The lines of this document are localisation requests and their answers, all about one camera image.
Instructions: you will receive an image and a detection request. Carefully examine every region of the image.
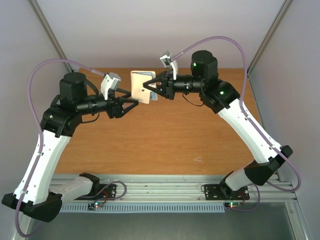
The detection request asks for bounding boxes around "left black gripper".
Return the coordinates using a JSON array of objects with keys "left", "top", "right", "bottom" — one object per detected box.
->
[{"left": 77, "top": 87, "right": 139, "bottom": 119}]

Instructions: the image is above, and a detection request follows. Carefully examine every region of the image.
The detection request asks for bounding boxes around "beige card holder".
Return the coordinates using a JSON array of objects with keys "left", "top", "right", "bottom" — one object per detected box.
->
[{"left": 130, "top": 70, "right": 158, "bottom": 104}]

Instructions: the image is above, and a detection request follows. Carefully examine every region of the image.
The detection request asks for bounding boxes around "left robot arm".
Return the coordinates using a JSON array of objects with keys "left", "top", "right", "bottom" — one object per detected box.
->
[{"left": 1, "top": 72, "right": 139, "bottom": 223}]

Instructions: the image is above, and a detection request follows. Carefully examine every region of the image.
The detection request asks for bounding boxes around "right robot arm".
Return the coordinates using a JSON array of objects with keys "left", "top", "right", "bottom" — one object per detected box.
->
[{"left": 143, "top": 50, "right": 293, "bottom": 199}]

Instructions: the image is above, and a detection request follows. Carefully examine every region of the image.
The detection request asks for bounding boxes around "left circuit board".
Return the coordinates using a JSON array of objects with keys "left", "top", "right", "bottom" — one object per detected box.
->
[{"left": 87, "top": 202, "right": 104, "bottom": 211}]

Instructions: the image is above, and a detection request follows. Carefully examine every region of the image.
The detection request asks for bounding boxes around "circuit board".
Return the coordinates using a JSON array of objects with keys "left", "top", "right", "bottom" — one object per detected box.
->
[
  {"left": 87, "top": 202, "right": 104, "bottom": 211},
  {"left": 224, "top": 201, "right": 243, "bottom": 209}
]

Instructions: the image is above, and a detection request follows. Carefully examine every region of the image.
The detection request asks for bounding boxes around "right circuit board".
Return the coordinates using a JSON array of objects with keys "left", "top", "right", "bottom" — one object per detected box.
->
[{"left": 224, "top": 201, "right": 243, "bottom": 209}]

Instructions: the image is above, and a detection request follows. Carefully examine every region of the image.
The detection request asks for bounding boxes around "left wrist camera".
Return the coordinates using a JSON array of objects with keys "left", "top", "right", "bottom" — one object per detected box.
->
[{"left": 100, "top": 72, "right": 121, "bottom": 100}]

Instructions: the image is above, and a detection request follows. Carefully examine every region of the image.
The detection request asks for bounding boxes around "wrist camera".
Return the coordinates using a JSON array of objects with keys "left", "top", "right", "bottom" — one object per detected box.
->
[
  {"left": 159, "top": 50, "right": 179, "bottom": 80},
  {"left": 100, "top": 72, "right": 121, "bottom": 100}
]

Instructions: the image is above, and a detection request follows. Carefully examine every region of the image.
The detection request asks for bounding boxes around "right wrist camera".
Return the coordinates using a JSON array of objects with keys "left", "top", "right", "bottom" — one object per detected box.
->
[{"left": 159, "top": 50, "right": 179, "bottom": 80}]

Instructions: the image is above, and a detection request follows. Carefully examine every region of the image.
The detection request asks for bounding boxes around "aluminium rail frame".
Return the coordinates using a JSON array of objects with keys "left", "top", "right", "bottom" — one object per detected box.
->
[{"left": 22, "top": 173, "right": 298, "bottom": 203}]

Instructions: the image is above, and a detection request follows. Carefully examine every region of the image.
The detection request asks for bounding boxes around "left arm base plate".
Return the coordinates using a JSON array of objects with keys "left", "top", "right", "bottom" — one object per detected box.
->
[{"left": 76, "top": 184, "right": 117, "bottom": 201}]

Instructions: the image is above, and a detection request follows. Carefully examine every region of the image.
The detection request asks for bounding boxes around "grey slotted cable duct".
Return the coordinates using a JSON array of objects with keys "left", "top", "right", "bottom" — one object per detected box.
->
[{"left": 60, "top": 202, "right": 225, "bottom": 214}]

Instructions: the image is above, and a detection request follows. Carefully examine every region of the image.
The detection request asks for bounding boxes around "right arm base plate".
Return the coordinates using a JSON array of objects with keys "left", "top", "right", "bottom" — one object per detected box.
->
[{"left": 200, "top": 184, "right": 250, "bottom": 201}]

